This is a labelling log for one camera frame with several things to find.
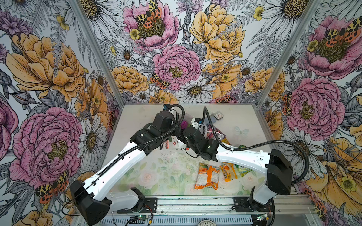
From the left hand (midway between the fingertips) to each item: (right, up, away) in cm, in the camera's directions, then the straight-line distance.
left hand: (178, 128), depth 73 cm
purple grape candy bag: (+3, +2, +7) cm, 8 cm away
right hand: (-1, -4, +5) cm, 6 cm away
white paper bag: (-2, -8, +4) cm, 9 cm away
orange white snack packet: (+16, -28, +7) cm, 33 cm away
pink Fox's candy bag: (+21, -6, +26) cm, 34 cm away
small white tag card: (+30, +7, +39) cm, 49 cm away
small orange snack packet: (+29, -26, +11) cm, 41 cm away
